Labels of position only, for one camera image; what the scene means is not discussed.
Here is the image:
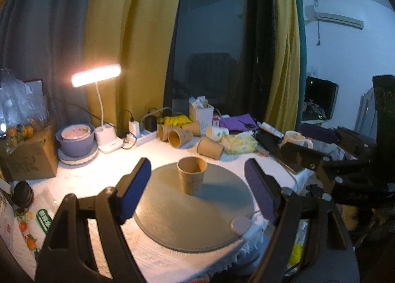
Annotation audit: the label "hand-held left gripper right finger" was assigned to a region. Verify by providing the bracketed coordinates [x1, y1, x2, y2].
[244, 158, 360, 283]

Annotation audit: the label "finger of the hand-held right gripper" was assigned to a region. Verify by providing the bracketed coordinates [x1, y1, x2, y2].
[279, 141, 329, 178]

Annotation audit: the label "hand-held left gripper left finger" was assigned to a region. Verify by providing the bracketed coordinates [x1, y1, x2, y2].
[35, 157, 152, 283]

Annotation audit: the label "brown paper cup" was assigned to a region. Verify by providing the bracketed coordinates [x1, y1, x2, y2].
[177, 156, 208, 195]
[182, 121, 202, 137]
[167, 129, 194, 148]
[157, 124, 173, 141]
[197, 136, 225, 160]

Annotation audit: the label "white cup with green print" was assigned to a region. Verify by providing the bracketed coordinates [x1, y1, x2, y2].
[206, 125, 229, 141]

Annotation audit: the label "white mug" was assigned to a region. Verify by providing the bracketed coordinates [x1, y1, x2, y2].
[279, 131, 314, 150]

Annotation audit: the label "black notebook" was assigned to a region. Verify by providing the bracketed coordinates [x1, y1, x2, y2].
[256, 132, 306, 175]

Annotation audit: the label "white tablecloth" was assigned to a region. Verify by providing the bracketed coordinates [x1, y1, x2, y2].
[6, 130, 314, 280]

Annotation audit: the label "white round mat controller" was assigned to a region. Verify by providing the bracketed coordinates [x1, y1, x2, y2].
[230, 217, 253, 235]

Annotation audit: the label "white tube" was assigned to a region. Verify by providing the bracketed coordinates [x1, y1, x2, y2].
[257, 122, 284, 139]

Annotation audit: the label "green tissue pack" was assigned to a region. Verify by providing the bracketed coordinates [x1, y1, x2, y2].
[221, 135, 258, 156]

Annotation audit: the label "white power strip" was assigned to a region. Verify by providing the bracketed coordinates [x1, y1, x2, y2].
[123, 129, 158, 148]

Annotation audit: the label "black monitor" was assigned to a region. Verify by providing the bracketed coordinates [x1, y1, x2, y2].
[304, 76, 339, 121]

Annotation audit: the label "grey round mat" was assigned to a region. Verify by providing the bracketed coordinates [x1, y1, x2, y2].
[133, 162, 255, 253]

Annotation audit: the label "grey plate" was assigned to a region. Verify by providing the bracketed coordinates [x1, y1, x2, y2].
[57, 143, 99, 166]

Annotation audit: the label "purple cloth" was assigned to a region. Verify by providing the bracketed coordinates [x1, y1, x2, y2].
[218, 114, 260, 132]

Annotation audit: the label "purple bowl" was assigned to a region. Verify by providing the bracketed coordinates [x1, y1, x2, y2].
[56, 124, 96, 157]

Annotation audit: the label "yellow bananas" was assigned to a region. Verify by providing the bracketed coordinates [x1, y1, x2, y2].
[157, 114, 192, 127]

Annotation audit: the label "pink bowl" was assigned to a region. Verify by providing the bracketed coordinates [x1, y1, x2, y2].
[61, 125, 91, 141]

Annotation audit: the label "white desk lamp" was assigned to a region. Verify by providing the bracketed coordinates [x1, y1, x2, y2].
[72, 64, 124, 153]

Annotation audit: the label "white storage box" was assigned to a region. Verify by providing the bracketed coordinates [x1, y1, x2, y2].
[189, 96, 215, 135]

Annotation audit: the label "cardboard box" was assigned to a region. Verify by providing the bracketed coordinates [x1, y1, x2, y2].
[0, 125, 59, 182]

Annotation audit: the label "yellow curtain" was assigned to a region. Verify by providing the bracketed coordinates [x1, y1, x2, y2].
[84, 0, 187, 131]
[264, 0, 301, 132]

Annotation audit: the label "black round case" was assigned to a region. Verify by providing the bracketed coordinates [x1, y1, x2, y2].
[12, 180, 35, 209]

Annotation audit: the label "fruit printed packet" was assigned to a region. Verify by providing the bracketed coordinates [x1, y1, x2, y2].
[0, 189, 42, 274]

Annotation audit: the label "dark window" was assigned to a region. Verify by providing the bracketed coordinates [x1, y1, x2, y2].
[163, 0, 277, 117]

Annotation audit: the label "white air conditioner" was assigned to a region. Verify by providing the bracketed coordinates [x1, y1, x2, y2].
[304, 5, 365, 30]

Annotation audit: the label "clear plastic bag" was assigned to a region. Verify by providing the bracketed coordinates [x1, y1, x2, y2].
[0, 68, 50, 144]

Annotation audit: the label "teal curtain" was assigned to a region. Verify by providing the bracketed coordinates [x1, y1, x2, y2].
[0, 0, 107, 123]

